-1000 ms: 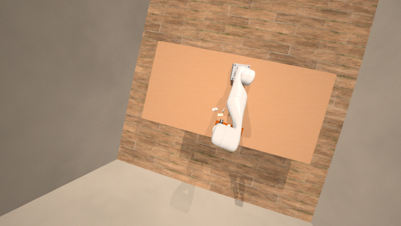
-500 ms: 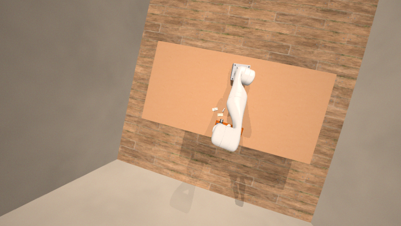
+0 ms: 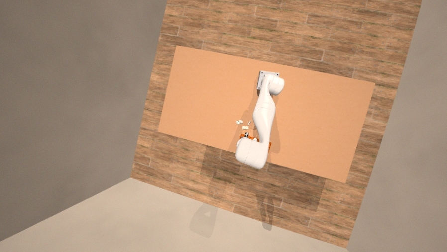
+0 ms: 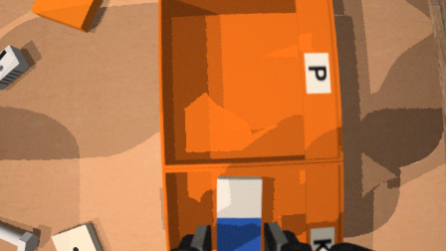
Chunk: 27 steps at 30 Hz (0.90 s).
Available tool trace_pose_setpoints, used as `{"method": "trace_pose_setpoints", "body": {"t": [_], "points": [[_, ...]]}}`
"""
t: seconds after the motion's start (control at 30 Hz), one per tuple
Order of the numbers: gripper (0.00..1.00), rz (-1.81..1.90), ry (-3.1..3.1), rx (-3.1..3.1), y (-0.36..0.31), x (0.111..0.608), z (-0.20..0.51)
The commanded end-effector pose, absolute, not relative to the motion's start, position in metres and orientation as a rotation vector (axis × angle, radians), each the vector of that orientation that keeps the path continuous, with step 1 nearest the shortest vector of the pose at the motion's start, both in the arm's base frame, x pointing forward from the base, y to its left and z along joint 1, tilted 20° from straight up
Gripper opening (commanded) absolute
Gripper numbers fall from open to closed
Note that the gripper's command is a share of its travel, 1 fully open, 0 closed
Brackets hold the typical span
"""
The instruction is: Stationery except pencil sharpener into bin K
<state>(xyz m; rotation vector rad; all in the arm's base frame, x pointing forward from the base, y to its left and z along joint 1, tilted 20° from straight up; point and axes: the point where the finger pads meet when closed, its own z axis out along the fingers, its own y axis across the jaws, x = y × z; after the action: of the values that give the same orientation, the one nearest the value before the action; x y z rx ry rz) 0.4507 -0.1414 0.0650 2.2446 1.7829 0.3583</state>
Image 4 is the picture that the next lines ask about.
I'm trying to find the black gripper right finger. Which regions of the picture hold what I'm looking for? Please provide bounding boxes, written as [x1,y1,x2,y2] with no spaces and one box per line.
[264,222,374,251]

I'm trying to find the white and blue eraser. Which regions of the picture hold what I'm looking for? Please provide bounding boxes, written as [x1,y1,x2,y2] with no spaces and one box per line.
[217,176,262,251]

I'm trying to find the orange rack of three bins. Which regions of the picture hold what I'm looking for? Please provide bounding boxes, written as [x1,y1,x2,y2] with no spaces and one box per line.
[158,0,343,251]

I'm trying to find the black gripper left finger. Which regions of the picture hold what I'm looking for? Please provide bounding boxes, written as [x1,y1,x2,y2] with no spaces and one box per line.
[170,225,212,251]

